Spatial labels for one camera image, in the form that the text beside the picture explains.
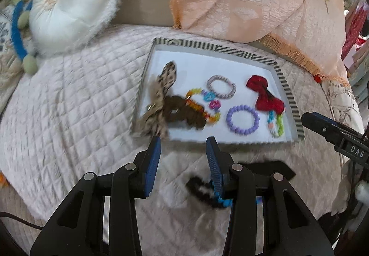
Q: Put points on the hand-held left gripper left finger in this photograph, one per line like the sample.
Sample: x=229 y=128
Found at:
x=151 y=166

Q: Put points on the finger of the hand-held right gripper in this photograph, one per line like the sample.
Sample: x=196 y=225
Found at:
x=320 y=123

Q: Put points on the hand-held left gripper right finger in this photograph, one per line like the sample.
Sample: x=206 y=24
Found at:
x=214 y=166

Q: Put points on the black scrunchie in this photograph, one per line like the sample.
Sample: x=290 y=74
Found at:
x=196 y=184

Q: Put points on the leopard print hair bow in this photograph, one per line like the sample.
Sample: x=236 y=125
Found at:
x=167 y=77

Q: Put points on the striped rim white tray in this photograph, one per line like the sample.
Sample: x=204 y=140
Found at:
x=187 y=57

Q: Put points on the pale floral cloth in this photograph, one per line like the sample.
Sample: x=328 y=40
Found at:
x=343 y=103

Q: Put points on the red hair bow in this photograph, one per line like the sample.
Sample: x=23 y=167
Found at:
x=265 y=100

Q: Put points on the brown scrunchie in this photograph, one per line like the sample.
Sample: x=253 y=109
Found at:
x=178 y=103

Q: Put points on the quilted cream sofa cover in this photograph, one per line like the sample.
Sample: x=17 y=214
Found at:
x=72 y=114

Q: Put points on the red patterned cloth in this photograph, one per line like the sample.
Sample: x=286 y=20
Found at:
x=357 y=25

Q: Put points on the orange tassel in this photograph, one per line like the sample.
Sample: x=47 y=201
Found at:
x=3 y=179

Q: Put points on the floral embroidered cushion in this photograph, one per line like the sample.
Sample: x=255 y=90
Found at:
x=8 y=71

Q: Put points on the round white fringed cushion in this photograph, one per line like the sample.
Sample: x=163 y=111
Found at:
x=72 y=5

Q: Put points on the blue plush toy green pompoms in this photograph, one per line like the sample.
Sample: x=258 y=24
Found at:
x=17 y=42

